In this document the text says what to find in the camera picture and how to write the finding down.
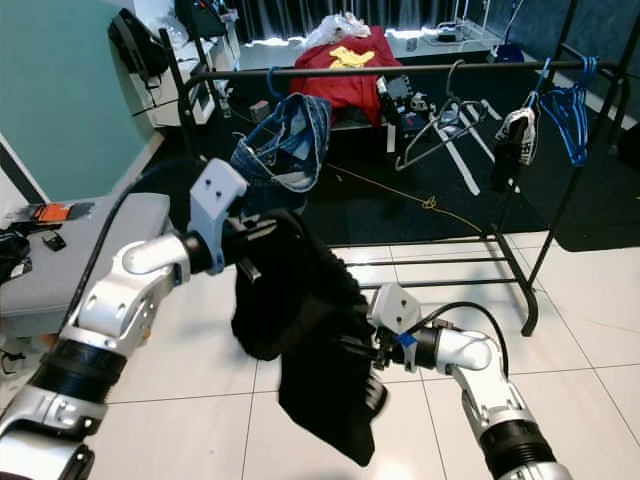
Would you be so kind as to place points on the small orange box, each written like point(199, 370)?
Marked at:
point(50, 213)

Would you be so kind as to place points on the grey upholstered ottoman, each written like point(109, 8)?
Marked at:
point(100, 250)

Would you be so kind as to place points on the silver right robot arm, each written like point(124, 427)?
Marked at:
point(490, 400)

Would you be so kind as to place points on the small grey box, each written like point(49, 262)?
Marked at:
point(259, 111)

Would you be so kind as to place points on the black shirt with white print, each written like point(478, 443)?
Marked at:
point(310, 330)

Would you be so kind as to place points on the black fabric bag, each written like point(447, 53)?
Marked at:
point(198, 15)

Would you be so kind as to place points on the black power adapter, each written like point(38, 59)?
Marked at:
point(447, 34)

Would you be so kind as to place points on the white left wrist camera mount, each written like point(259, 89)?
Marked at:
point(220, 195)

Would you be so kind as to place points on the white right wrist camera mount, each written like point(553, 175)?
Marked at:
point(395, 305)

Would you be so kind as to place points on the crumpled white plastic bag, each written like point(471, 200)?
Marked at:
point(338, 28)

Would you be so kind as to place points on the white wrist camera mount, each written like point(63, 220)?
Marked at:
point(395, 305)
point(220, 195)

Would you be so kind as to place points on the black electronic box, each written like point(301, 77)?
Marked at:
point(408, 105)

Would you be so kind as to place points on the white shelf unit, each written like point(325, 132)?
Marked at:
point(190, 95)

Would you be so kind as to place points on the red cloth with yellow print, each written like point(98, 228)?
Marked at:
point(345, 90)

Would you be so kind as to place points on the black backpack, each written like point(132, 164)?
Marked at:
point(140, 45)

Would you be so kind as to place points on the small black device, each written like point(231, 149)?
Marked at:
point(52, 241)

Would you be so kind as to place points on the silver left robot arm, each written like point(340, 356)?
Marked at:
point(120, 310)

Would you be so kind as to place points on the long white flat slat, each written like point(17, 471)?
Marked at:
point(468, 170)

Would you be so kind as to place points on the dark curtain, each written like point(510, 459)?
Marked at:
point(360, 15)

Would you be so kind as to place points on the black metal clothes rack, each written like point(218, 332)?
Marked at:
point(410, 70)

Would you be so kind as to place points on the blue plastic hanger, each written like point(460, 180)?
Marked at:
point(582, 110)
point(272, 80)
point(565, 120)
point(573, 130)
point(543, 80)

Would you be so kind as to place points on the blue denim shorts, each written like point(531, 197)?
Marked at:
point(305, 140)

